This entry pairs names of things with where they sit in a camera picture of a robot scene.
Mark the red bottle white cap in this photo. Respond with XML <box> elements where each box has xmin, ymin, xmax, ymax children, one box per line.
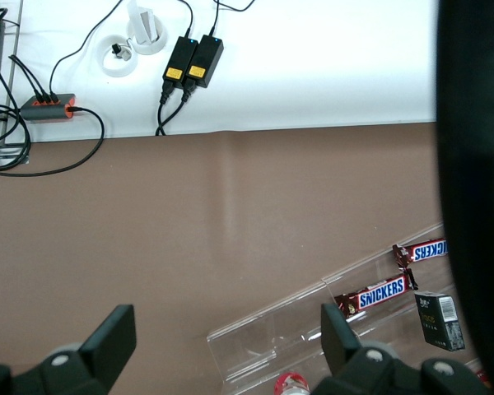
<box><xmin>274</xmin><ymin>371</ymin><xmax>312</xmax><ymax>395</ymax></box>

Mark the small black clip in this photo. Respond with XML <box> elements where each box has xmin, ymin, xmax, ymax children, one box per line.
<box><xmin>110</xmin><ymin>42</ymin><xmax>133</xmax><ymax>61</ymax></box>

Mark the thick black power cord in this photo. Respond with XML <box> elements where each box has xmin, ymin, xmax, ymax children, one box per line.
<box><xmin>155</xmin><ymin>84</ymin><xmax>198</xmax><ymax>137</ymax></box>
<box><xmin>154</xmin><ymin>80</ymin><xmax>178</xmax><ymax>137</ymax></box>

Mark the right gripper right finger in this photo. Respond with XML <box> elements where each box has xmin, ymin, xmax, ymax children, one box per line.
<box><xmin>308</xmin><ymin>303</ymin><xmax>493</xmax><ymax>395</ymax></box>

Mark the small metal bracket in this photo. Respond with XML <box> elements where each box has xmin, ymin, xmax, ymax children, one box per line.
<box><xmin>0</xmin><ymin>142</ymin><xmax>30</xmax><ymax>166</ymax></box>

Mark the Snickers chocolate bar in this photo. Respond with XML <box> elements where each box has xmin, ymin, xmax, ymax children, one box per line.
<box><xmin>333</xmin><ymin>267</ymin><xmax>420</xmax><ymax>321</ymax></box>
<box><xmin>391</xmin><ymin>237</ymin><xmax>449</xmax><ymax>271</ymax></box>

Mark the black looped hub cable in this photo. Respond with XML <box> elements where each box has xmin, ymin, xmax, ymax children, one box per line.
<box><xmin>0</xmin><ymin>105</ymin><xmax>106</xmax><ymax>178</ymax></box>

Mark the black power adapter yellow label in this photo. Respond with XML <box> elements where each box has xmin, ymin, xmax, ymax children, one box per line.
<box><xmin>162</xmin><ymin>35</ymin><xmax>199</xmax><ymax>83</ymax></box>
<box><xmin>185</xmin><ymin>35</ymin><xmax>226</xmax><ymax>90</ymax></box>

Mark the aluminium rail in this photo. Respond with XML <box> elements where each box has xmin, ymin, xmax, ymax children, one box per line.
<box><xmin>2</xmin><ymin>0</ymin><xmax>25</xmax><ymax>145</ymax></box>

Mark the thin black adapter cable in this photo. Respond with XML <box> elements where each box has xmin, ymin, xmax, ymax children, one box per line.
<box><xmin>208</xmin><ymin>0</ymin><xmax>257</xmax><ymax>38</ymax></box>
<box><xmin>179</xmin><ymin>0</ymin><xmax>194</xmax><ymax>39</ymax></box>

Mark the black USB cable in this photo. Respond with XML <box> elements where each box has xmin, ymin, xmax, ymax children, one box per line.
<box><xmin>8</xmin><ymin>53</ymin><xmax>61</xmax><ymax>104</ymax></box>

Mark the small black box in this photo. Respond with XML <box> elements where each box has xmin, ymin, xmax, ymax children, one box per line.
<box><xmin>413</xmin><ymin>290</ymin><xmax>466</xmax><ymax>352</ymax></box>

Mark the clear acrylic stepped stand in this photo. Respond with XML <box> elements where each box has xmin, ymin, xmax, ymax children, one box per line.
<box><xmin>207</xmin><ymin>221</ymin><xmax>493</xmax><ymax>386</ymax></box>

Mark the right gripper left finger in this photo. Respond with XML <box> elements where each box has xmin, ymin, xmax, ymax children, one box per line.
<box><xmin>0</xmin><ymin>304</ymin><xmax>138</xmax><ymax>395</ymax></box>

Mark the grey orange USB hub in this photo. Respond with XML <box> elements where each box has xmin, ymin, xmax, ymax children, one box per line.
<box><xmin>19</xmin><ymin>92</ymin><xmax>76</xmax><ymax>123</ymax></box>

